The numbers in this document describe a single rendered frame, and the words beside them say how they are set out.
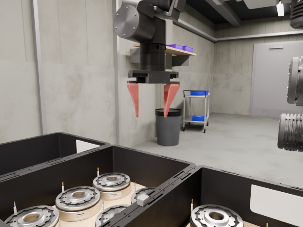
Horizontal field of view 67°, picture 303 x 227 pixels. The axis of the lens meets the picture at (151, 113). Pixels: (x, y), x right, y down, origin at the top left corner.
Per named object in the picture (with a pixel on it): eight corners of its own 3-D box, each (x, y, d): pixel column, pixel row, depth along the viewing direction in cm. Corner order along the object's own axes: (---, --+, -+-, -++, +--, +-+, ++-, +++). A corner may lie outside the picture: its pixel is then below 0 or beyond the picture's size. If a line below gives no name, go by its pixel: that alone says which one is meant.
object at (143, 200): (143, 199, 40) (143, 193, 40) (149, 202, 39) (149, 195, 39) (136, 204, 38) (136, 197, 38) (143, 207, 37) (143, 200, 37)
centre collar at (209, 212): (209, 208, 49) (209, 206, 49) (232, 216, 46) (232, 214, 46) (199, 220, 45) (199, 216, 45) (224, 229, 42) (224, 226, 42)
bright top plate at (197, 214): (203, 202, 53) (203, 199, 53) (249, 217, 47) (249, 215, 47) (181, 223, 45) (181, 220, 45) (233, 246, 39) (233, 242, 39)
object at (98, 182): (112, 171, 70) (112, 169, 70) (137, 179, 64) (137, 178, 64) (85, 183, 62) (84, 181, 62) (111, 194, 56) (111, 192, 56)
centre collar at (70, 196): (79, 189, 58) (79, 187, 58) (93, 194, 55) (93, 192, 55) (62, 198, 53) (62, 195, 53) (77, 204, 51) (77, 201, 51)
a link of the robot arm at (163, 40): (171, 19, 49) (149, 22, 52) (155, 9, 43) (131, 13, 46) (170, 51, 50) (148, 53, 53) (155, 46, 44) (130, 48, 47)
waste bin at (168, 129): (160, 148, 375) (160, 112, 366) (151, 140, 420) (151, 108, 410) (185, 145, 390) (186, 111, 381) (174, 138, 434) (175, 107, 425)
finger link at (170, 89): (179, 119, 48) (180, 74, 47) (145, 119, 47) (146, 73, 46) (171, 115, 55) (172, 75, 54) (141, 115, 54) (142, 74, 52)
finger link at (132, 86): (162, 119, 47) (163, 74, 46) (128, 119, 46) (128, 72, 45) (156, 115, 54) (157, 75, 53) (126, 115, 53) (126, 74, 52)
